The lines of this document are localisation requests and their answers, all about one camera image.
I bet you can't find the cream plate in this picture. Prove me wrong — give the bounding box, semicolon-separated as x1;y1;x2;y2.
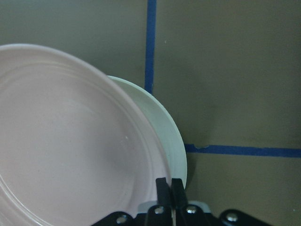
109;76;188;187

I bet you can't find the pink plate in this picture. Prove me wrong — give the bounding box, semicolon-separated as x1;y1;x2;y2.
0;44;171;226

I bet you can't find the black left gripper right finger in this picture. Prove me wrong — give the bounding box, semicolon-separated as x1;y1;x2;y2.
171;178;212;226

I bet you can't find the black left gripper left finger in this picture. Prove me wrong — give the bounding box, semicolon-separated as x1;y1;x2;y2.
144;178;173;226

